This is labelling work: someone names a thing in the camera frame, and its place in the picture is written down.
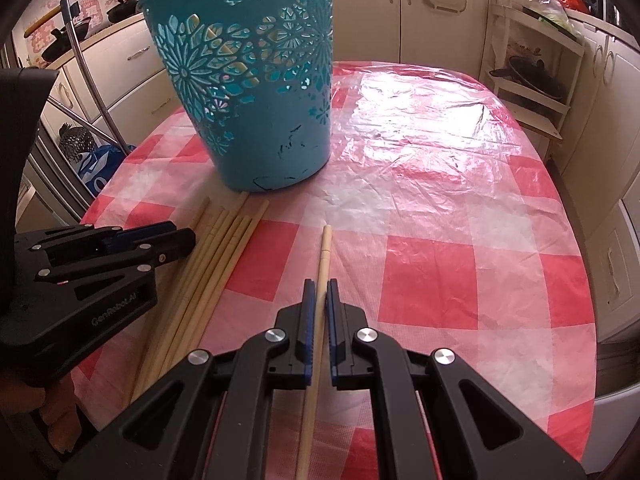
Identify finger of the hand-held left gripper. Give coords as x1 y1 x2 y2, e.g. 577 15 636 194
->
15 221 176 257
35 228 197 286

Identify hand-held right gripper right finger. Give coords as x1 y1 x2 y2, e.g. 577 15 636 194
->
326 280 588 480

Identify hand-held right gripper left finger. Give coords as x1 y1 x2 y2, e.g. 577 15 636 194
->
57 280 317 480

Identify bundle of wooden chopsticks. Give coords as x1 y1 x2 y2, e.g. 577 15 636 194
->
129 191 271 406

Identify single bamboo chopstick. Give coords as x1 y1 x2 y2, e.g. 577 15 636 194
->
295 225 333 480

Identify teal perforated plastic basket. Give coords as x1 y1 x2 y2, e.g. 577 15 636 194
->
142 0 335 193

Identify blue white plastic bag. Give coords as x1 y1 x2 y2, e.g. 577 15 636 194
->
75 144 137 197

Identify black mesh bag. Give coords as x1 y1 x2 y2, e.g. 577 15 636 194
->
59 125 97 162

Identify cream stove side cabinet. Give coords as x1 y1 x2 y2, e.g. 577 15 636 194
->
30 14 187 137

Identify black wok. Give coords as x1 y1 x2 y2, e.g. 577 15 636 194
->
40 16 94 62

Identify black frying pan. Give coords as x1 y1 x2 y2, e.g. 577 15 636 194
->
105 0 147 24

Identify wooden rolling pin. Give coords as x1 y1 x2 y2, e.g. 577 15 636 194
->
22 6 62 39

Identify cream window side cabinets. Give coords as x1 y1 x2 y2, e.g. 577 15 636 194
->
332 0 503 81

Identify black pan on rack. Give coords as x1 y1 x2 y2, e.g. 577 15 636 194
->
492 55 567 102

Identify cream tall side cabinets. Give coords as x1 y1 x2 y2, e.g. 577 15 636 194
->
545 7 640 343

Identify white shelf rack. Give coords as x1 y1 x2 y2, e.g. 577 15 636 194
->
481 0 586 137

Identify green vegetable bag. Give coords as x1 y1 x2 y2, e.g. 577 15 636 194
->
522 0 584 37

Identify metal tube chair frame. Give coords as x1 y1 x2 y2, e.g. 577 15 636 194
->
47 0 137 157

